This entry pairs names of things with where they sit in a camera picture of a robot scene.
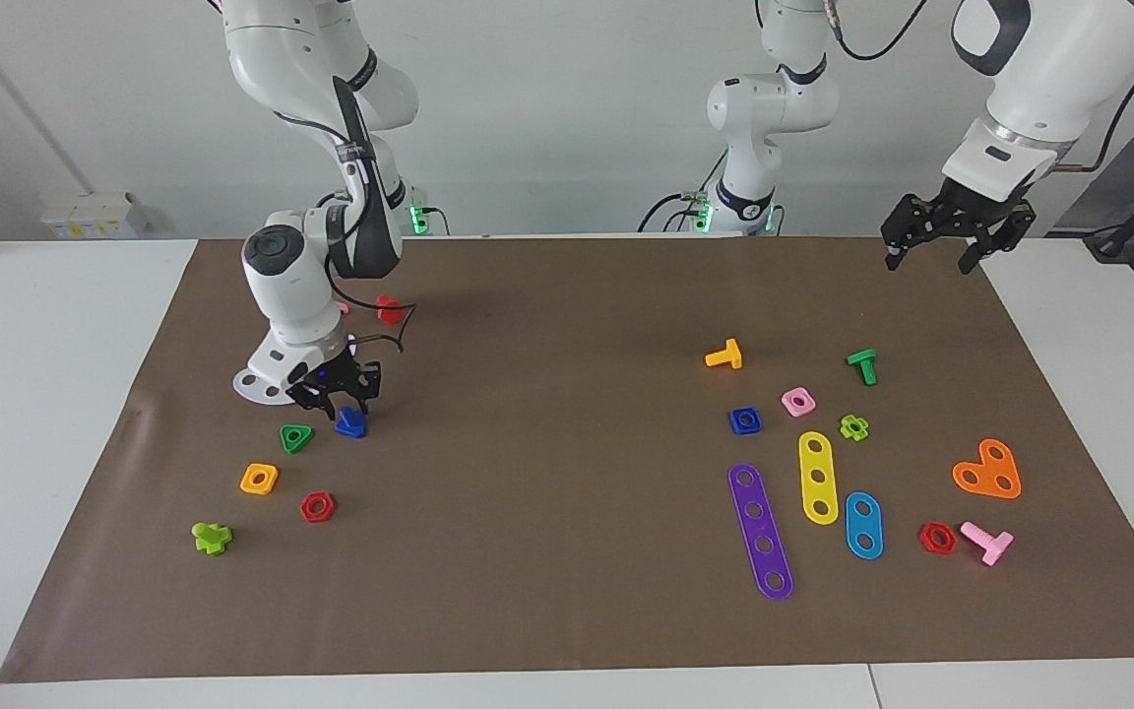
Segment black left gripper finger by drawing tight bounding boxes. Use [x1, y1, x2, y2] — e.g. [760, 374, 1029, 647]
[958, 202, 1038, 276]
[880, 195, 927, 272]

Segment white curved five-hole plate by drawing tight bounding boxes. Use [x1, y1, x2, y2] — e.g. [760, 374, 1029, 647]
[233, 362, 312, 406]

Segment brown table mat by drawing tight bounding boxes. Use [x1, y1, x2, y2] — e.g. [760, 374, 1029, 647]
[0, 234, 1134, 683]

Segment orange angled three-hole plate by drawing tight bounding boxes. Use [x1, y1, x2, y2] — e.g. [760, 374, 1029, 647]
[952, 438, 1023, 500]

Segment yellow three-hole strip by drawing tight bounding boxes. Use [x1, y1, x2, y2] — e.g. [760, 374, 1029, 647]
[797, 430, 841, 527]

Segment white box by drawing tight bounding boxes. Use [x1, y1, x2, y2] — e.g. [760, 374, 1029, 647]
[40, 192, 150, 240]

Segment blue two-hole strip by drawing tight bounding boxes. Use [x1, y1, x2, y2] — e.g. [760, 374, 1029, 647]
[844, 490, 885, 561]

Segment purple four-hole strip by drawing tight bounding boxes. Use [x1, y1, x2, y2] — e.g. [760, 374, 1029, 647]
[727, 463, 795, 602]

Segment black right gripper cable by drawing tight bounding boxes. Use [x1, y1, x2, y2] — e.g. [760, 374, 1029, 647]
[329, 281, 420, 355]

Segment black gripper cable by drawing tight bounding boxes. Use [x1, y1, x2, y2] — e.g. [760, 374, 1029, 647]
[826, 0, 1134, 176]
[329, 281, 420, 355]

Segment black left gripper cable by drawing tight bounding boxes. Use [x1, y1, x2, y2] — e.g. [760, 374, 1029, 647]
[826, 0, 1134, 176]

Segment black arm base cables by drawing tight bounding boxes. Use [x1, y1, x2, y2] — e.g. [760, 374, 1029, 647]
[638, 190, 721, 234]

